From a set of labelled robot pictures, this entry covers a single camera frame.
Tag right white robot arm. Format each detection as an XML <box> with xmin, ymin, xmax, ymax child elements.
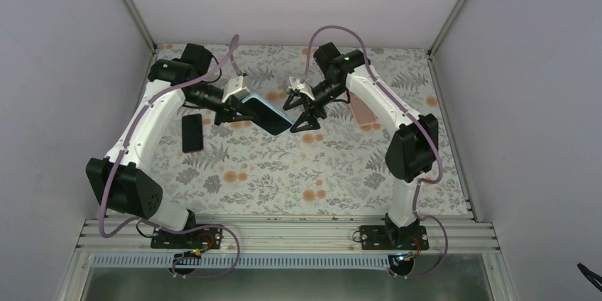
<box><xmin>283</xmin><ymin>43</ymin><xmax>440</xmax><ymax>249</ymax></box>

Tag aluminium mounting rail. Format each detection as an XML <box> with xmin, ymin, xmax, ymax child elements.
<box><xmin>76</xmin><ymin>215</ymin><xmax>500</xmax><ymax>254</ymax></box>

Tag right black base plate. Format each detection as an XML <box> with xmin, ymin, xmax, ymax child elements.
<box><xmin>359</xmin><ymin>225</ymin><xmax>429</xmax><ymax>251</ymax></box>

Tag pink phone case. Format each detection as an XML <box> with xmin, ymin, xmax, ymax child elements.
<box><xmin>349</xmin><ymin>93</ymin><xmax>377</xmax><ymax>126</ymax></box>

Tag white slotted cable duct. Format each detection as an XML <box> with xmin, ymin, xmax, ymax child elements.
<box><xmin>92</xmin><ymin>254</ymin><xmax>396</xmax><ymax>270</ymax></box>

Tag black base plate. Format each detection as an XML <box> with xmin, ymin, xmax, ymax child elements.
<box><xmin>359</xmin><ymin>225</ymin><xmax>429</xmax><ymax>251</ymax></box>
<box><xmin>150</xmin><ymin>225</ymin><xmax>223</xmax><ymax>251</ymax></box>

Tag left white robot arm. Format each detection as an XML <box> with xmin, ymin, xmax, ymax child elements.
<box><xmin>85</xmin><ymin>40</ymin><xmax>253</xmax><ymax>248</ymax></box>

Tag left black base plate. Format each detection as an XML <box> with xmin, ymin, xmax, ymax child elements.
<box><xmin>150</xmin><ymin>225</ymin><xmax>223</xmax><ymax>251</ymax></box>

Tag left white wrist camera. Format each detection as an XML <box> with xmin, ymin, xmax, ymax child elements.
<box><xmin>221</xmin><ymin>75</ymin><xmax>251</xmax><ymax>102</ymax></box>

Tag floral patterned table mat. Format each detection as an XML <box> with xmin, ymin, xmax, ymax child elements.
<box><xmin>147</xmin><ymin>45</ymin><xmax>469</xmax><ymax>216</ymax></box>

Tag purple phone black screen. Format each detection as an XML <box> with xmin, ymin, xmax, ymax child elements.
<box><xmin>181</xmin><ymin>114</ymin><xmax>204</xmax><ymax>153</ymax></box>

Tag black object at right edge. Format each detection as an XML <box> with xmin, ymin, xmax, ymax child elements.
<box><xmin>576</xmin><ymin>263</ymin><xmax>602</xmax><ymax>292</ymax></box>

